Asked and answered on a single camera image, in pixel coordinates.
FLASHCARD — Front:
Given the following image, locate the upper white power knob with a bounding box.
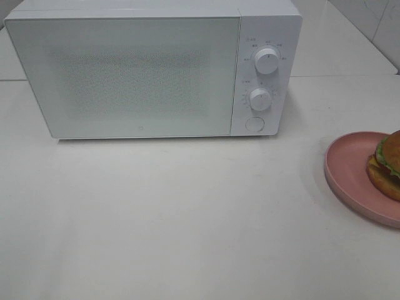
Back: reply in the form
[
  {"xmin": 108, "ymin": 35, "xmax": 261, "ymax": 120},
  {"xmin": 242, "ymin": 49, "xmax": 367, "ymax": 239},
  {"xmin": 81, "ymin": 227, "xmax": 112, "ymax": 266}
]
[{"xmin": 254, "ymin": 47, "xmax": 279, "ymax": 75}]

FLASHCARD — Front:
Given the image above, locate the white microwave oven body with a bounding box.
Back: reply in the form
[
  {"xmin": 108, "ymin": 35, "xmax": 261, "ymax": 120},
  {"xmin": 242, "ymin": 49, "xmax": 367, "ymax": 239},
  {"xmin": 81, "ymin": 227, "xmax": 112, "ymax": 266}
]
[{"xmin": 4, "ymin": 1, "xmax": 303, "ymax": 138}]

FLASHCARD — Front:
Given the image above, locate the white microwave door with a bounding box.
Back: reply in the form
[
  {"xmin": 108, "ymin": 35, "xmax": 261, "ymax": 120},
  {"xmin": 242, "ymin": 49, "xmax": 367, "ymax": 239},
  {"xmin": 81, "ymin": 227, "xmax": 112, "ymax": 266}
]
[{"xmin": 6, "ymin": 17, "xmax": 239, "ymax": 139}]

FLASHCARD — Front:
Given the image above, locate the round white door button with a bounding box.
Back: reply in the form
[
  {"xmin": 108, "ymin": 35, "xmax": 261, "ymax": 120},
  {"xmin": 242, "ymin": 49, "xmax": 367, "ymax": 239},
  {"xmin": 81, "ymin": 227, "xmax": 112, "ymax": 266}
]
[{"xmin": 246, "ymin": 117, "xmax": 264, "ymax": 133}]

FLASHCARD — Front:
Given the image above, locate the burger with lettuce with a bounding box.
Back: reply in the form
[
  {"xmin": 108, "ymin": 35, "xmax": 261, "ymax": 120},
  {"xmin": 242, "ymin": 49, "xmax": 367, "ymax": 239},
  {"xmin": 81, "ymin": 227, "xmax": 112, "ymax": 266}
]
[{"xmin": 366, "ymin": 131, "xmax": 399, "ymax": 201}]

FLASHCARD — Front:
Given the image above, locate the lower white timer knob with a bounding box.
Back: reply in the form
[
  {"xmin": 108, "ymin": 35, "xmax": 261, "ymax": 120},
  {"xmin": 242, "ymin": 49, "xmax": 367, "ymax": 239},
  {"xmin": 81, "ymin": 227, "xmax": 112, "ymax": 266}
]
[{"xmin": 249, "ymin": 88, "xmax": 273, "ymax": 111}]

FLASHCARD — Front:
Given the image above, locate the pink round plate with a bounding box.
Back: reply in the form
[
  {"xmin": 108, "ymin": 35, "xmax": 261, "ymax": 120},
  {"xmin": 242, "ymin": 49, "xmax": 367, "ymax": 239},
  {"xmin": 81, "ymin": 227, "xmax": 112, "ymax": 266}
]
[{"xmin": 324, "ymin": 131, "xmax": 399, "ymax": 229}]

